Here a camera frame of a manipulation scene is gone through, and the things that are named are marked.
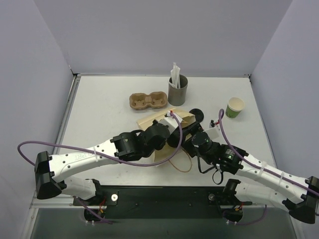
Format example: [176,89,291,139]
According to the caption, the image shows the brown paper takeout bag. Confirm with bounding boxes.
[137,107,196,173]

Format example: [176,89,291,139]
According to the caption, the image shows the brown pulp cup carrier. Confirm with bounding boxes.
[129,91,167,110]

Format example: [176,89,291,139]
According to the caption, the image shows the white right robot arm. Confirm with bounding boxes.
[167,122,319,224]

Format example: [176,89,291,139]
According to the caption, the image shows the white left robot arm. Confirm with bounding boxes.
[34,117,178,205]

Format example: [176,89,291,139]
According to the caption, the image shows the stack of black lids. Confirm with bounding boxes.
[189,108,204,122]

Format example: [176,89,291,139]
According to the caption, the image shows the grey cylindrical straw holder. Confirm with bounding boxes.
[167,75,188,106]

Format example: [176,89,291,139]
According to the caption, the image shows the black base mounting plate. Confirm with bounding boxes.
[84,186,243,220]

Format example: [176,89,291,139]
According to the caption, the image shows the white wrapped straws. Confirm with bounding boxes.
[170,62,181,89]

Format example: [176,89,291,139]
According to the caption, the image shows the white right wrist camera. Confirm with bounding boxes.
[204,119,222,140]

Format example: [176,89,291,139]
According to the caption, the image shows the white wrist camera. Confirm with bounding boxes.
[204,119,222,140]
[159,111,182,134]

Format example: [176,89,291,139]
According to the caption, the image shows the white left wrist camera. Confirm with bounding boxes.
[159,111,182,134]

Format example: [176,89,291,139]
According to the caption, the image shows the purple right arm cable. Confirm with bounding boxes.
[218,108,319,226]

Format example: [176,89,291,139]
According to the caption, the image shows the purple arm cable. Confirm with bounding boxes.
[218,108,319,226]
[17,113,184,226]

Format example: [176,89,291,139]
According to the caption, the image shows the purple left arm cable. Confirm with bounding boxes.
[17,113,184,226]

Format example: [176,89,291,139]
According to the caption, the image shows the aluminium frame rail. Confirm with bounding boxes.
[29,186,299,209]

